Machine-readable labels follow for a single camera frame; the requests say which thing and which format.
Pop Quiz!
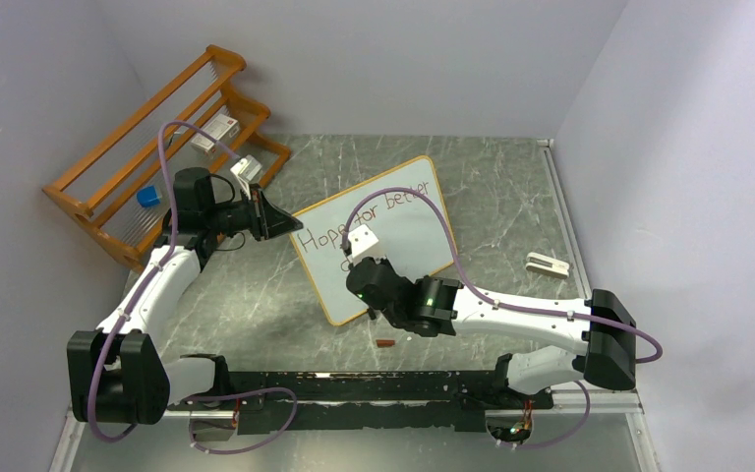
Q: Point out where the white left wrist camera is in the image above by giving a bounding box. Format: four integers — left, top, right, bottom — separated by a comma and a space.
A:
229, 154, 262, 198

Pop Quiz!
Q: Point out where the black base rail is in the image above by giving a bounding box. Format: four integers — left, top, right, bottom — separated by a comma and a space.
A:
167, 355, 553, 435

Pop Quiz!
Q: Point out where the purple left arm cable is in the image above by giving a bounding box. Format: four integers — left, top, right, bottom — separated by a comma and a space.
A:
87, 121, 246, 444

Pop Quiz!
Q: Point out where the blue cube block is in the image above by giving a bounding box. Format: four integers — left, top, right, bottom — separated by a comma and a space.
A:
135, 185, 162, 208

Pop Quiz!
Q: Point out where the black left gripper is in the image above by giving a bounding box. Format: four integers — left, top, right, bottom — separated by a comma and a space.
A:
205, 185, 303, 242

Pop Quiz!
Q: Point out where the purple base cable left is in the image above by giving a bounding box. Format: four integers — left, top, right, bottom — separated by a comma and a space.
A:
182, 387, 300, 456

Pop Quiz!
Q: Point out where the white whiteboard eraser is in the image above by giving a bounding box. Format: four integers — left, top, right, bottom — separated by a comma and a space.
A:
525, 252, 570, 279

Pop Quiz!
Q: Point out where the yellow framed whiteboard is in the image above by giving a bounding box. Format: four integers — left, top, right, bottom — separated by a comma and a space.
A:
290, 155, 453, 325

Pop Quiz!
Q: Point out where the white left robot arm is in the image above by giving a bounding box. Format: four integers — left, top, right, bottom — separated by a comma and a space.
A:
67, 167, 303, 425

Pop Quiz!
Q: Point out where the orange wooden rack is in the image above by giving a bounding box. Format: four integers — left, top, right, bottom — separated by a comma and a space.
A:
42, 44, 291, 272

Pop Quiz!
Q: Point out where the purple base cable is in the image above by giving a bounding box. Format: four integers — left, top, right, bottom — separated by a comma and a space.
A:
182, 387, 300, 456
494, 381, 593, 452

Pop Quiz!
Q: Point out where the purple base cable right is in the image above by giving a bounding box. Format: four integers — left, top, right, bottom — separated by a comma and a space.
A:
494, 381, 593, 452

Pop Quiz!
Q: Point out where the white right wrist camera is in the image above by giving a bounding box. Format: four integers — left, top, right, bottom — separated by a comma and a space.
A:
343, 224, 385, 265

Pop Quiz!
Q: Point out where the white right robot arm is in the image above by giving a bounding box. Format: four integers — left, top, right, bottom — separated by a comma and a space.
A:
346, 258, 637, 407

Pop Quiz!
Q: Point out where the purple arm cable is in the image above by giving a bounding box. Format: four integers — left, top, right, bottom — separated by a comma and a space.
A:
340, 187, 665, 365
87, 121, 246, 444

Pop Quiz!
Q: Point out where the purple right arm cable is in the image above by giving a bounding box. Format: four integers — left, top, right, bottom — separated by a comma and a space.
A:
340, 187, 665, 365

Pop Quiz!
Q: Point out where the grey cardboard box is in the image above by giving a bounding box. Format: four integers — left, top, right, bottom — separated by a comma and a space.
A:
190, 113, 240, 157

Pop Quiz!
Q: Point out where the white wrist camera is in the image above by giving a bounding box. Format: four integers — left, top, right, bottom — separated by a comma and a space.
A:
343, 224, 385, 265
229, 154, 262, 198

